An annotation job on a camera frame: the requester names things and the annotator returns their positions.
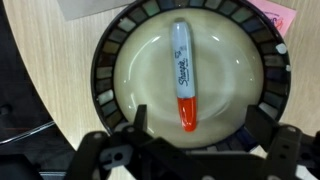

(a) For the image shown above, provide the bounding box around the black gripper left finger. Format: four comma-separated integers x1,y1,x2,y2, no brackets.
134,104,147,131

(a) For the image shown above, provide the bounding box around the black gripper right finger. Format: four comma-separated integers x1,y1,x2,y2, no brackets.
245,105,279,151

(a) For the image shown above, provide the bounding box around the red capped grey marker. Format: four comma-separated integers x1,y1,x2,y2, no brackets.
172,21,197,132

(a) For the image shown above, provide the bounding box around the dark rimmed ceramic bowl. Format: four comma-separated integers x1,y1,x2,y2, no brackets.
91,0,291,151

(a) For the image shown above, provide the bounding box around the pink sticky note behind bowl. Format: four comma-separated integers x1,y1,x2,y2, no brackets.
248,0,296,36

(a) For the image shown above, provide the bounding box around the round wooden table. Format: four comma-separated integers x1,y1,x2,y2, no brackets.
4,0,320,148

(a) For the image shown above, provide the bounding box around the brown napkin far edge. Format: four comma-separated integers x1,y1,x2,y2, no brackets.
57,0,135,21

